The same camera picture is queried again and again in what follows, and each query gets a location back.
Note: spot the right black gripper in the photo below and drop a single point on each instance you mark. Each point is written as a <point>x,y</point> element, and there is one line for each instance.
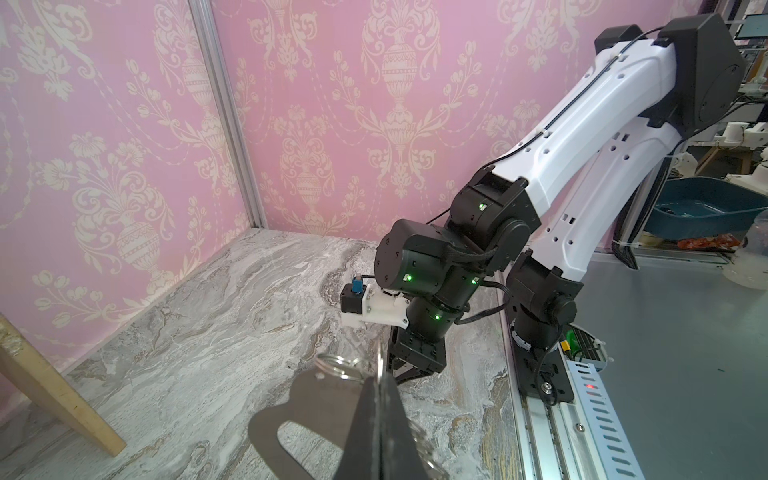
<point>410,357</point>

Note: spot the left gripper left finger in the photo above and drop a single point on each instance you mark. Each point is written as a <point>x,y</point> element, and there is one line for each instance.
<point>361,459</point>

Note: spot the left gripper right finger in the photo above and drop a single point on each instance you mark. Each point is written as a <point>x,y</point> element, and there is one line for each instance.
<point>398,455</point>

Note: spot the silver metal key holder plate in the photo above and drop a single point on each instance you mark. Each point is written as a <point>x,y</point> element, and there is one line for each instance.
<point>323,400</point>

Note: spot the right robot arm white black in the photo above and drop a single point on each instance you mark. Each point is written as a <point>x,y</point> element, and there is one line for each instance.
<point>538,212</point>

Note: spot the teal plastic bin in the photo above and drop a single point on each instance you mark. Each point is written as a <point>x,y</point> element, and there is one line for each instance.
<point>697,207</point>

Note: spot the clear plastic bottle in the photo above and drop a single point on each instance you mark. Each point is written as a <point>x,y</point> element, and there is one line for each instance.
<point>748,266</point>

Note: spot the wooden two-tier shelf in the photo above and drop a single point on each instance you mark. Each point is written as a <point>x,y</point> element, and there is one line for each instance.
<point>41,383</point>

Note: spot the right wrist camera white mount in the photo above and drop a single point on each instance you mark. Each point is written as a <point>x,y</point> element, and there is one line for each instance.
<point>360,303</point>

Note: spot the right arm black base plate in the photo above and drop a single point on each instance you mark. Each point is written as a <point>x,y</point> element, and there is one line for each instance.
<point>543,376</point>

